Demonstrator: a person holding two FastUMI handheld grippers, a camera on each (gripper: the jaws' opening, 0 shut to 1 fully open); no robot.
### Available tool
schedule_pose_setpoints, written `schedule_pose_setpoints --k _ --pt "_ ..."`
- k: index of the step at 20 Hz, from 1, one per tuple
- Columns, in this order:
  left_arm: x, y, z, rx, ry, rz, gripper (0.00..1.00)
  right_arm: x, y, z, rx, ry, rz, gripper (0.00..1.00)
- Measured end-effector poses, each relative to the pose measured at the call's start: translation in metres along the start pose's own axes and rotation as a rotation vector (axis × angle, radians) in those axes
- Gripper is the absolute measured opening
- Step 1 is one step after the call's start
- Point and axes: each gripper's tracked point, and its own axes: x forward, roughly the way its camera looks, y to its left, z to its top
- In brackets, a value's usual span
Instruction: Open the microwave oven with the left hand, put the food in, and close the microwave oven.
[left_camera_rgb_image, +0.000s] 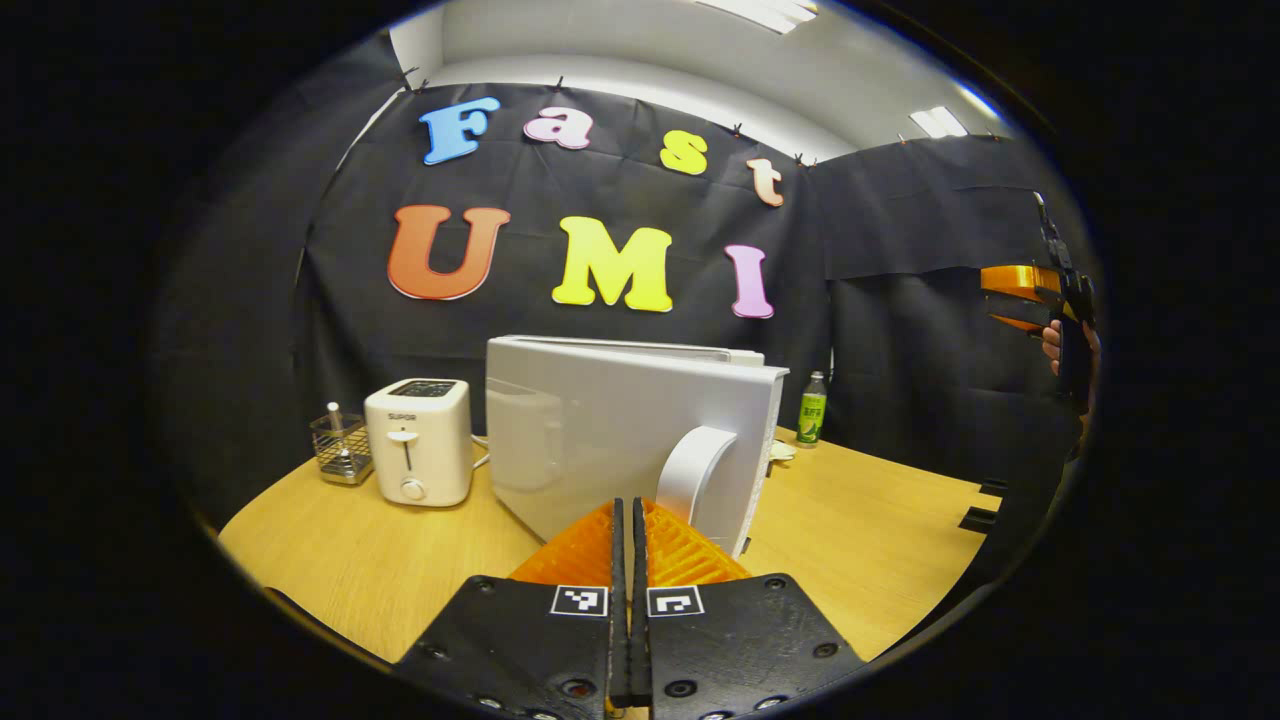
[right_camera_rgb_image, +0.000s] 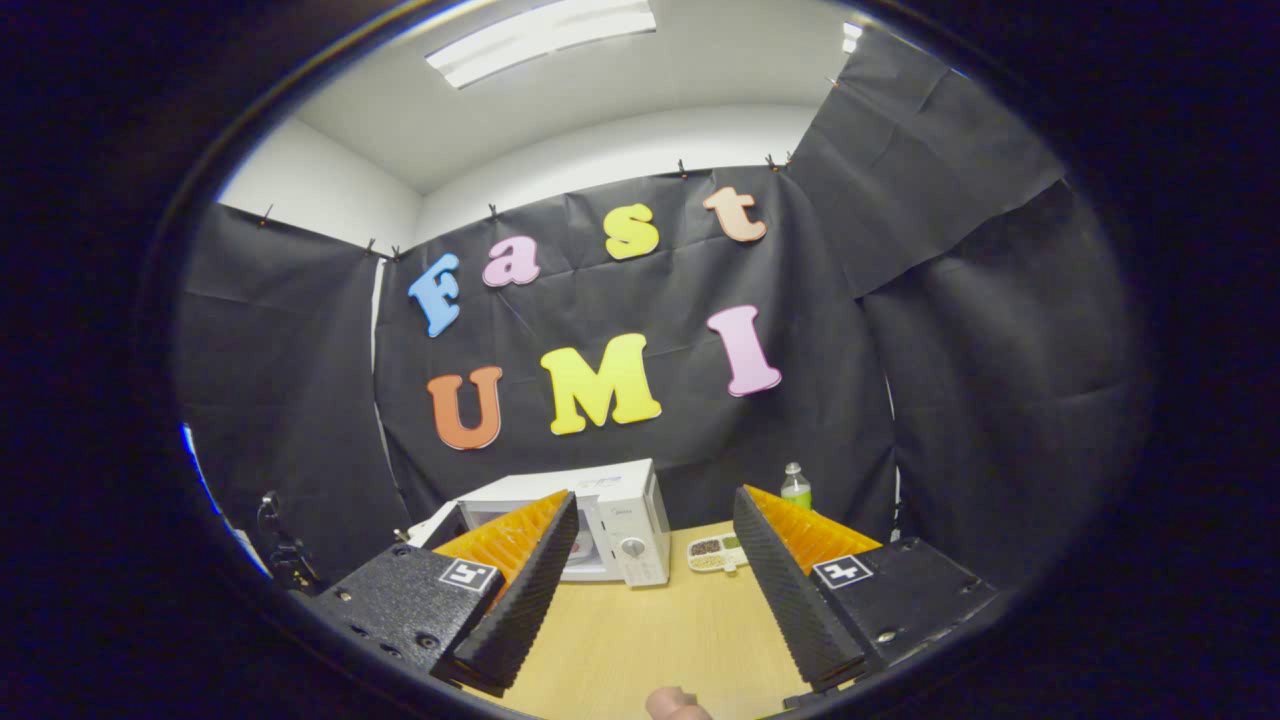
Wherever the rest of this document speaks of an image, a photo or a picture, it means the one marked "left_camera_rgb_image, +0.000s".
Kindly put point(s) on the white divided bean dish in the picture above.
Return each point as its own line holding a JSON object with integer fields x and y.
{"x": 782, "y": 451}

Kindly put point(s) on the black table bracket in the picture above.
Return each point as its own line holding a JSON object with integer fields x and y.
{"x": 980, "y": 518}

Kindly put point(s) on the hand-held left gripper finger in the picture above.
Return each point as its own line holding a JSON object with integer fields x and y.
{"x": 618, "y": 600}
{"x": 640, "y": 600}

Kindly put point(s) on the white toaster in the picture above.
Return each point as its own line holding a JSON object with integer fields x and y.
{"x": 420, "y": 450}

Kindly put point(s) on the small ceiling light panel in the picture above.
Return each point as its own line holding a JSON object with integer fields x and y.
{"x": 938, "y": 121}

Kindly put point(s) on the green label drink bottle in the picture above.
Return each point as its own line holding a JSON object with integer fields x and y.
{"x": 812, "y": 420}

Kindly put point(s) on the metal utensil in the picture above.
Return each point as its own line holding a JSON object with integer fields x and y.
{"x": 334, "y": 425}

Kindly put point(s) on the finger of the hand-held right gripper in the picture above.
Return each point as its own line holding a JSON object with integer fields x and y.
{"x": 1020, "y": 295}

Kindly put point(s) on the large ceiling light panel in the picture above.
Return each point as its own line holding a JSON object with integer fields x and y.
{"x": 765, "y": 12}

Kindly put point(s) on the white microwave oven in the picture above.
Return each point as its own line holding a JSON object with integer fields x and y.
{"x": 600, "y": 430}

